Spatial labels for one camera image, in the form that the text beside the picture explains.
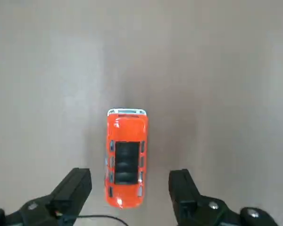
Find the orange-and-blue toy bus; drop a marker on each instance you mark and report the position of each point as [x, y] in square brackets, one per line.
[127, 131]

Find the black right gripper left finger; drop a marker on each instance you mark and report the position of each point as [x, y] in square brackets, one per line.
[66, 193]

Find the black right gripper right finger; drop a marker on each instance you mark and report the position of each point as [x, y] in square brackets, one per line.
[188, 202]

